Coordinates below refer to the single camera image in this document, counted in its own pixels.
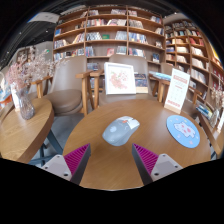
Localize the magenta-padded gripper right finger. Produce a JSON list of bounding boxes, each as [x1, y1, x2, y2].
[[131, 143, 184, 186]]

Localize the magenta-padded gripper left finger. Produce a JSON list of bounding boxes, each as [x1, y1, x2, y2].
[[41, 143, 92, 186]]

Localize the grey computer mouse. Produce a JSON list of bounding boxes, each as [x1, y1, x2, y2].
[[101, 115, 141, 147]]

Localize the round blue mouse pad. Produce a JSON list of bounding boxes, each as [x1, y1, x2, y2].
[[165, 114, 201, 149]]

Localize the brown wooden armchair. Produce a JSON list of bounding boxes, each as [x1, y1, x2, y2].
[[31, 55, 96, 118], [149, 62, 209, 118], [89, 53, 161, 109]]

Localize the round wooden side table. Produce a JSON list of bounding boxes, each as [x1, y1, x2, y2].
[[0, 97, 64, 166]]

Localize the wooden table with dark legs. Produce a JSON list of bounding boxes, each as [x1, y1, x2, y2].
[[199, 113, 224, 159]]

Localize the glass vase with pink flowers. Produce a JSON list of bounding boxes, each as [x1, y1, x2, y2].
[[6, 49, 68, 121]]

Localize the stack of blue books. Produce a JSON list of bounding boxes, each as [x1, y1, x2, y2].
[[195, 101, 214, 121]]

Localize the white sign on wooden base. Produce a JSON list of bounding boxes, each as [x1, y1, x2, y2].
[[163, 67, 191, 115]]

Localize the dark book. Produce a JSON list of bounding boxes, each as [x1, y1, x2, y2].
[[134, 73, 149, 95]]

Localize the vase with dried white flowers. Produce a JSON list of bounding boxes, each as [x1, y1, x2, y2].
[[209, 86, 224, 129]]

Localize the flat light blue books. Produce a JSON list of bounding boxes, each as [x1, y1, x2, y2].
[[148, 70, 173, 82]]

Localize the white framed pink flower picture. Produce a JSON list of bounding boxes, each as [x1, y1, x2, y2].
[[103, 61, 137, 96]]

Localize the small white table sign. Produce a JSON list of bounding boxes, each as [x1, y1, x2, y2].
[[9, 82, 21, 111]]

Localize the small distant wooden bookshelf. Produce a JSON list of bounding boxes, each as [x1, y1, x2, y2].
[[16, 46, 38, 64]]

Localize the angled wooden bookshelf with books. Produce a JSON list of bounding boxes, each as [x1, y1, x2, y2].
[[163, 18, 224, 101]]

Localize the large wooden bookshelf with books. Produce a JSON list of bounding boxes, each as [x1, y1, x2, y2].
[[52, 4, 166, 73]]

